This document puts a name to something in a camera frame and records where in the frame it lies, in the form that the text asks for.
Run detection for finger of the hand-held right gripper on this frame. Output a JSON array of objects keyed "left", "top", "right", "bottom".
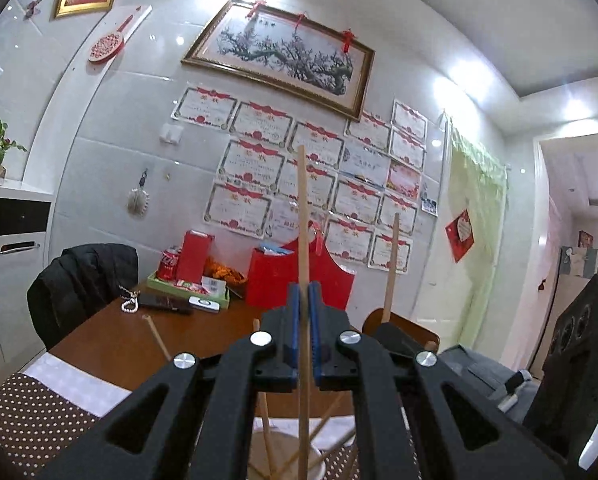
[{"left": 375, "top": 322, "right": 425, "bottom": 361}]

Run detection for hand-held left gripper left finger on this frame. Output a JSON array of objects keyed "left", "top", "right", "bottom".
[{"left": 39, "top": 282, "right": 310, "bottom": 480}]

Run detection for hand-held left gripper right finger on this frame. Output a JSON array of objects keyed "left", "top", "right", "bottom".
[{"left": 306, "top": 282, "right": 567, "bottom": 480}]

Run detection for single light wooden chopstick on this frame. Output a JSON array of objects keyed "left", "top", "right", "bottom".
[{"left": 297, "top": 145, "right": 311, "bottom": 480}]

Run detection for pink cup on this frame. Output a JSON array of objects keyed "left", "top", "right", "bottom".
[{"left": 249, "top": 417, "right": 327, "bottom": 480}]

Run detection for pile of wooden chopsticks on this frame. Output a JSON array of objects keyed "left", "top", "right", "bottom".
[{"left": 141, "top": 315, "right": 360, "bottom": 480}]

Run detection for wooden chair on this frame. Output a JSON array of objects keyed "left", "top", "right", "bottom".
[{"left": 361, "top": 308, "right": 440, "bottom": 348}]

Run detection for red gift bag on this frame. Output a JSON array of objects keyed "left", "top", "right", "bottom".
[{"left": 245, "top": 220, "right": 356, "bottom": 311}]

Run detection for green tray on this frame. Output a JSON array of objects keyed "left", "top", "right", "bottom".
[{"left": 146, "top": 270, "right": 231, "bottom": 311}]

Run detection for orange snack packets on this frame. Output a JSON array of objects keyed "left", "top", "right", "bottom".
[{"left": 204, "top": 256, "right": 247, "bottom": 286}]

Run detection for grey jacket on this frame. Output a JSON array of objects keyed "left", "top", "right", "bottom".
[{"left": 436, "top": 344, "right": 545, "bottom": 423}]

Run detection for light green curtain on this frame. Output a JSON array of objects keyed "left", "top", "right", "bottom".
[{"left": 446, "top": 120, "right": 510, "bottom": 356}]

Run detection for red upright box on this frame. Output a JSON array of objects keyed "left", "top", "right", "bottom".
[{"left": 176, "top": 230, "right": 215, "bottom": 286}]

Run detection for red diamond door ornament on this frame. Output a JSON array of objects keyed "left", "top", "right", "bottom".
[{"left": 445, "top": 208, "right": 476, "bottom": 263}]

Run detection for black remote control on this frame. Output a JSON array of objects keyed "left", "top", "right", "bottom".
[{"left": 138, "top": 294, "right": 194, "bottom": 316}]

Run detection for red soda can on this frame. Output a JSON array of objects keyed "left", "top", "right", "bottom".
[{"left": 156, "top": 246, "right": 182, "bottom": 282}]

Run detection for hanging white brush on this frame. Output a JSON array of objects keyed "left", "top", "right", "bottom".
[{"left": 128, "top": 169, "right": 152, "bottom": 218}]

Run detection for black jacket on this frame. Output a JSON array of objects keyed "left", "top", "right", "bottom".
[{"left": 27, "top": 243, "right": 140, "bottom": 351}]

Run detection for framed plum blossom painting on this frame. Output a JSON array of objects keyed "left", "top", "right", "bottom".
[{"left": 181, "top": 0, "right": 376, "bottom": 122}]

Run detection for brown polka-dot tablecloth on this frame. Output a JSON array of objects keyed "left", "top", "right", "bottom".
[{"left": 0, "top": 351, "right": 415, "bottom": 480}]

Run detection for white sideboard cabinet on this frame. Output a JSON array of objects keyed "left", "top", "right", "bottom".
[{"left": 0, "top": 180, "right": 54, "bottom": 391}]

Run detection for red round hanging ornament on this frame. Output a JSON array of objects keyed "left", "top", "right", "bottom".
[{"left": 89, "top": 6, "right": 142, "bottom": 64}]

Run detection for small wall photo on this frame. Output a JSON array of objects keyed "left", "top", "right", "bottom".
[{"left": 421, "top": 182, "right": 440, "bottom": 217}]

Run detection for white bead bracelet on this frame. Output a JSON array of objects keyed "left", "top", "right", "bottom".
[{"left": 118, "top": 284, "right": 140, "bottom": 313}]

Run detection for wall of award certificates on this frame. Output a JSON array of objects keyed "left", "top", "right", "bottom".
[{"left": 171, "top": 82, "right": 428, "bottom": 275}]

